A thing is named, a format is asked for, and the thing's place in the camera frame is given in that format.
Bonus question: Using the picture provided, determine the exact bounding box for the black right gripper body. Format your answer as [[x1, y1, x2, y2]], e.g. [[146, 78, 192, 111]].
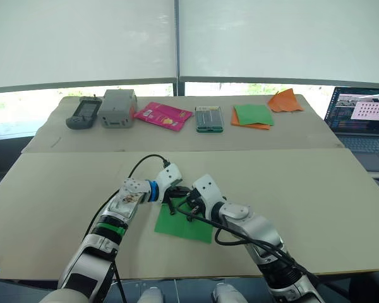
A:
[[185, 188, 208, 218]]

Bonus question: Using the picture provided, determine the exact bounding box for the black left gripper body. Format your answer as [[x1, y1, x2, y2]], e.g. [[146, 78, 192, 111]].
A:
[[162, 186, 184, 205]]

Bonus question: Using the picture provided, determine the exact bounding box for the beige cardboard sheet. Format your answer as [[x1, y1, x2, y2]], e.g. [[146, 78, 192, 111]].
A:
[[0, 148, 379, 281], [21, 93, 346, 154]]

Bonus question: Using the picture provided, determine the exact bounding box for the flat orange paper sheet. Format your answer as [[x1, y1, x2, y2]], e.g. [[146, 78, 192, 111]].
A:
[[230, 109, 272, 131]]

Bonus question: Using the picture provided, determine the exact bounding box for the crumpled orange folded paper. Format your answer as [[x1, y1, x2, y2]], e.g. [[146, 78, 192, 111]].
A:
[[267, 88, 304, 113]]

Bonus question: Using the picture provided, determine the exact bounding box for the green-edged flat case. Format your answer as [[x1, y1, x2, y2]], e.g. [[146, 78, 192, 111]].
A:
[[195, 105, 224, 134]]

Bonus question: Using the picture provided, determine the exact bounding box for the pink snack packet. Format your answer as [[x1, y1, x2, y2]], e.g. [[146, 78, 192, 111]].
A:
[[133, 101, 193, 133]]

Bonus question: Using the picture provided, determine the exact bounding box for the grey rounded shape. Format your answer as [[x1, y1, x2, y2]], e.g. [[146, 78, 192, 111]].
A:
[[212, 283, 241, 303], [140, 286, 164, 303]]

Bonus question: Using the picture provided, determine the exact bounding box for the grey plastic box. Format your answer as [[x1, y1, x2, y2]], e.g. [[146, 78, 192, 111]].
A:
[[97, 89, 138, 129]]

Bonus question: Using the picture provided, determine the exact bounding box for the dark grey handheld controller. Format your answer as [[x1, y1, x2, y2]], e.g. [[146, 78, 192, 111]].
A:
[[65, 95, 102, 130]]

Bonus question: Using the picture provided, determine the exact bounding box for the open grey laptop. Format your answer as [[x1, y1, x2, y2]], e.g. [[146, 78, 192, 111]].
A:
[[323, 86, 379, 173]]

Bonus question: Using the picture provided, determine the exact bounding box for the white roller blind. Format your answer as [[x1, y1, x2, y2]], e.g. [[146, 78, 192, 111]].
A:
[[0, 0, 179, 91], [178, 0, 379, 86]]

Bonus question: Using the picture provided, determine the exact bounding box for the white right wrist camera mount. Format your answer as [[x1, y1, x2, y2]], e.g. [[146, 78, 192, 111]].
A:
[[191, 174, 226, 219]]

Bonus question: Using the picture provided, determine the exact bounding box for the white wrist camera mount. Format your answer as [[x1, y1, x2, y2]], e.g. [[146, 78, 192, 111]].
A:
[[155, 163, 183, 191], [191, 174, 226, 219]]

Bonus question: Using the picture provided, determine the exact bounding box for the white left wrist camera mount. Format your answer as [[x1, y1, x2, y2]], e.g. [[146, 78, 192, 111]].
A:
[[155, 163, 183, 191]]

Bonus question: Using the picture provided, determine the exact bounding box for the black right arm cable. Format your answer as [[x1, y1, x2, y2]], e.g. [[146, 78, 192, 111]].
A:
[[189, 214, 323, 291]]

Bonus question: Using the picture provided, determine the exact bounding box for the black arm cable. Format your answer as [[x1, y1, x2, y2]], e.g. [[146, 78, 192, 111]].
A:
[[189, 214, 323, 291], [83, 153, 172, 237]]

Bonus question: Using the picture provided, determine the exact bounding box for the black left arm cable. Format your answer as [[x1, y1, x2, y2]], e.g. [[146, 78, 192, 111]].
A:
[[83, 153, 172, 237]]

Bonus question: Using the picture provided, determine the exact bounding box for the grey window frame post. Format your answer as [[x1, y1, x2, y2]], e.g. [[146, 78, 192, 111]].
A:
[[172, 0, 186, 97]]

